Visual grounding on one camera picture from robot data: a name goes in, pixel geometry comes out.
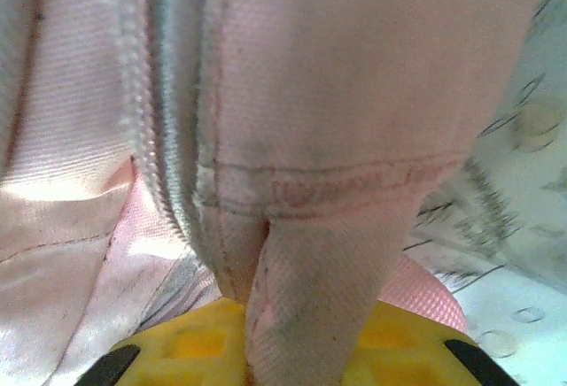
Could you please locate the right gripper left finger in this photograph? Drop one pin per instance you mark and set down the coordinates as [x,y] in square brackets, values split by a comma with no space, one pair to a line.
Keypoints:
[199,350]

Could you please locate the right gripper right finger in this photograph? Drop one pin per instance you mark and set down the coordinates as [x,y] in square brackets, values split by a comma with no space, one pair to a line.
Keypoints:
[412,355]

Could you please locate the pink school backpack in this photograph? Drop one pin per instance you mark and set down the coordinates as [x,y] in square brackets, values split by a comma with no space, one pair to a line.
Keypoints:
[310,94]

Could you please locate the floral tablecloth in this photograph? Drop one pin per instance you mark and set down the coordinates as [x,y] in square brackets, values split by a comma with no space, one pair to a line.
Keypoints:
[531,182]

